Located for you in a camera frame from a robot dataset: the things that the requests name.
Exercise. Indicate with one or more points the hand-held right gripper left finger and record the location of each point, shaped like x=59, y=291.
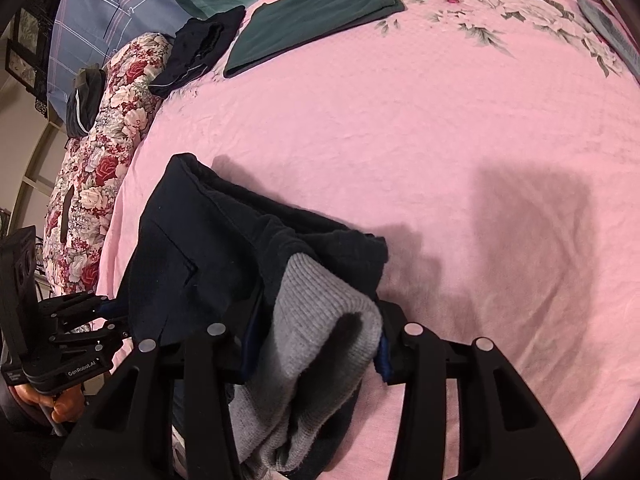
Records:
x=205, y=360

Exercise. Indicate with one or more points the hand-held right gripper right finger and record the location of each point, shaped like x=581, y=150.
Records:
x=385, y=365

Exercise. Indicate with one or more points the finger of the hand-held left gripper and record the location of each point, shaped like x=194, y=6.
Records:
x=75, y=307
x=92, y=339

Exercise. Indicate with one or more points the navy pants with grey cuffs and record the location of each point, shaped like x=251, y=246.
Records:
x=200, y=240

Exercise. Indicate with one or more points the folded dark green pants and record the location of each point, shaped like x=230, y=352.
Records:
x=300, y=15

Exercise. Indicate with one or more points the person's left hand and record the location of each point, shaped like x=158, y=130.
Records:
x=65, y=407

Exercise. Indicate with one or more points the red rose floral quilt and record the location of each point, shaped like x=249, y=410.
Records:
x=110, y=125

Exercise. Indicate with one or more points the dark grey garment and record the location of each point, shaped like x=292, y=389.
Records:
x=82, y=105

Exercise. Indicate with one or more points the black picture frames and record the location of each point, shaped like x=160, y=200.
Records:
x=25, y=60

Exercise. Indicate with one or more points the pink floral bedsheet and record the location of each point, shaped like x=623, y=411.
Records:
x=450, y=135

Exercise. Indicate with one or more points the blue plaid pillow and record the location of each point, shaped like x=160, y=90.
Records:
x=100, y=15

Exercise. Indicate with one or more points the folded navy piped shorts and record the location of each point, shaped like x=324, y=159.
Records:
x=200, y=40

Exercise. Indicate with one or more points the grey folded garment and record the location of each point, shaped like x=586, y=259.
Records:
x=610, y=30

